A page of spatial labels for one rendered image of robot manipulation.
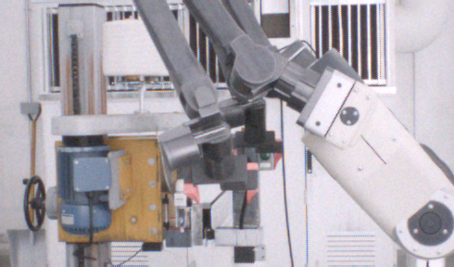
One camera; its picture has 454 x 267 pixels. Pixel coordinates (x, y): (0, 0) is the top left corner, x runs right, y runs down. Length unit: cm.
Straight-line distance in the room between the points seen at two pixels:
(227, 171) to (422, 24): 410
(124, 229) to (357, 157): 111
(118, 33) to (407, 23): 340
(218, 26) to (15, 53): 547
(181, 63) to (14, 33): 550
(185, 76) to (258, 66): 13
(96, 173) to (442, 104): 452
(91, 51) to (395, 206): 124
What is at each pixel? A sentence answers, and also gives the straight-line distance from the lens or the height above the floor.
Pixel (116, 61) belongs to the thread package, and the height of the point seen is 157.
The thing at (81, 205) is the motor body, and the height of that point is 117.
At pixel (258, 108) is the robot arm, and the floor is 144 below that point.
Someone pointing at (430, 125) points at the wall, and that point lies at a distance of 661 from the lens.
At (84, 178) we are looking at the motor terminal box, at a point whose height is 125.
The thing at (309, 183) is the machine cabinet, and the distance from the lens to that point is 529.
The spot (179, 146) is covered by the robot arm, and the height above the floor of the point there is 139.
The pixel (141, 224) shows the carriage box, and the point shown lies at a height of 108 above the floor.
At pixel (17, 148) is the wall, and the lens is 704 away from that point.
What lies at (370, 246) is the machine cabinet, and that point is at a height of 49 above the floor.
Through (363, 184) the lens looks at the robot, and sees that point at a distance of 174.
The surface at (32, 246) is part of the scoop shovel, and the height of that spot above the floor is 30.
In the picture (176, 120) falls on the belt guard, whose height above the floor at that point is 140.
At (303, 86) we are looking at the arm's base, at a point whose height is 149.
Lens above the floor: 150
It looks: 3 degrees down
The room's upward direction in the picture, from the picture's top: 1 degrees counter-clockwise
